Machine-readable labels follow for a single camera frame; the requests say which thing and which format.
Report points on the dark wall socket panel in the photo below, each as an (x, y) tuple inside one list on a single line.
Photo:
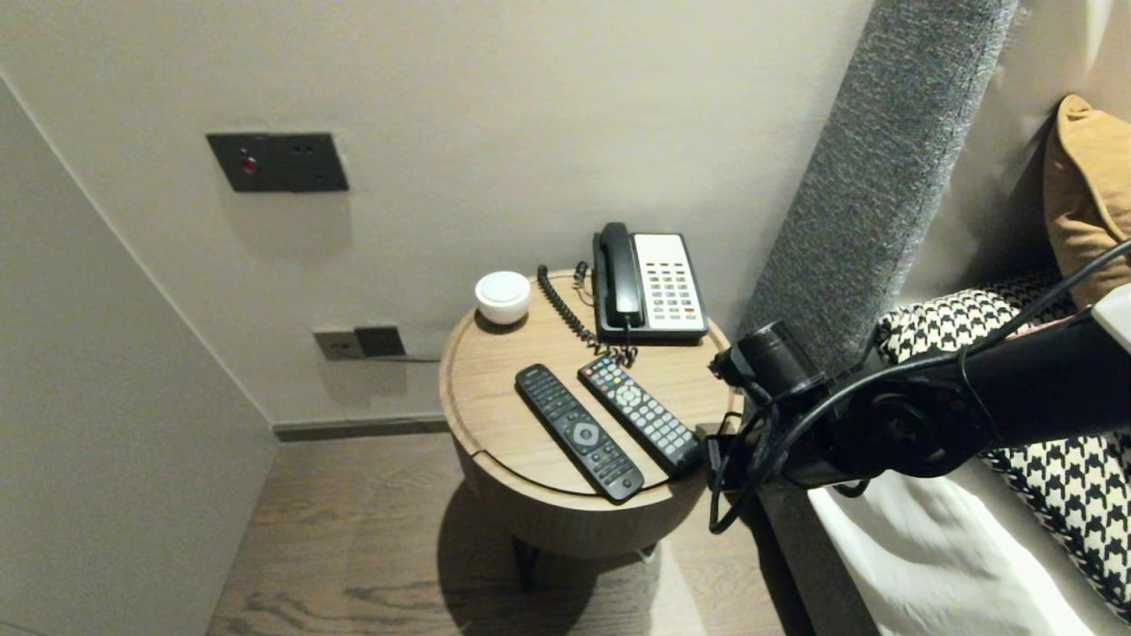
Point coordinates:
[(292, 162)]

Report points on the black telephone handset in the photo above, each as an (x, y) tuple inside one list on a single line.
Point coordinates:
[(620, 274)]

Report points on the black white houndstooth pillow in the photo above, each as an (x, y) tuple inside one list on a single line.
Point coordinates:
[(1060, 495)]

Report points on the round wooden nightstand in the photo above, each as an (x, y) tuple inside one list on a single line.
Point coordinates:
[(495, 415)]

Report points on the beige padded headboard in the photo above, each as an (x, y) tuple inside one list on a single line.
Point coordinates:
[(998, 132)]

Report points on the grey fabric headboard panel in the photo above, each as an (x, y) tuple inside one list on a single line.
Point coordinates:
[(875, 177)]

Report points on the mustard yellow pillow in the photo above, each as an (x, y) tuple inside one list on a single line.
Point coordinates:
[(1091, 203)]

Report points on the grey and black wall outlet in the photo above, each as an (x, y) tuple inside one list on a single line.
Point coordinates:
[(353, 342)]

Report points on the black white desk telephone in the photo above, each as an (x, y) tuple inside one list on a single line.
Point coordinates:
[(673, 291)]

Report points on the white bed sheet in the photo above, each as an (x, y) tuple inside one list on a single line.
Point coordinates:
[(928, 574)]

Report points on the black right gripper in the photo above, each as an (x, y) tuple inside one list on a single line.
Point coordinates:
[(751, 455)]

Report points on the black remote with coloured buttons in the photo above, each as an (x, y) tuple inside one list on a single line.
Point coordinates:
[(641, 415)]

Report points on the grey fabric bed base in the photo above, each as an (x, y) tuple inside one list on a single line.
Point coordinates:
[(813, 574)]

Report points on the wooden baseboard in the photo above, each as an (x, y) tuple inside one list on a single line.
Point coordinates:
[(353, 428)]

